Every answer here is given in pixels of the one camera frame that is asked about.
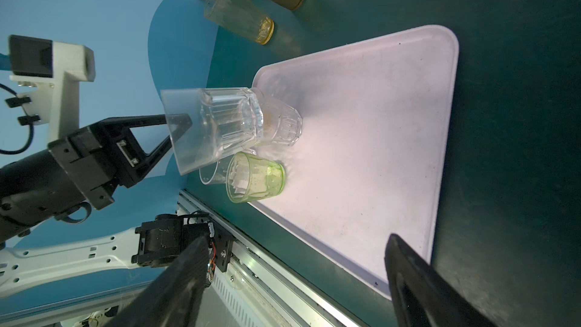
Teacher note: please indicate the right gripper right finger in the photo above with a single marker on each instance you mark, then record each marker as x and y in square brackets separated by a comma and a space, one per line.
[420, 296]

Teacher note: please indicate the aluminium front rail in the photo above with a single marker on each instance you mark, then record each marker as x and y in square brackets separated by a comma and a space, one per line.
[254, 281]

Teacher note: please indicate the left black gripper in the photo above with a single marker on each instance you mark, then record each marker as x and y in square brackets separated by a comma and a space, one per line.
[109, 154]

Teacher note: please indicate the tall yellow glass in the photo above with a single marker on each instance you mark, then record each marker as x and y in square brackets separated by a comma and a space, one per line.
[241, 17]

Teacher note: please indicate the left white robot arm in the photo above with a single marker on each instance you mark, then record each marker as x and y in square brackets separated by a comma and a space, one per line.
[88, 203]

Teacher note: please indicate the lilac plastic tray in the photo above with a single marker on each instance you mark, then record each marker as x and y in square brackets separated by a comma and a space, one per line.
[369, 161]

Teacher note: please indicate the green faceted glass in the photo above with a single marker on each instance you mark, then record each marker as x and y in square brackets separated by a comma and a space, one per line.
[252, 178]

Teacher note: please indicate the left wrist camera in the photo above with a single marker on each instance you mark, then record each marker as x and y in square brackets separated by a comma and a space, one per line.
[54, 70]

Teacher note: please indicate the clear faceted glass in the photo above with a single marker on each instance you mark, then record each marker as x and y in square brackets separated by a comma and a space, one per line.
[216, 171]
[282, 124]
[206, 125]

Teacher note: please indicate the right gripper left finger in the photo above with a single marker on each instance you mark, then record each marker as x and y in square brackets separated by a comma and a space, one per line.
[174, 298]

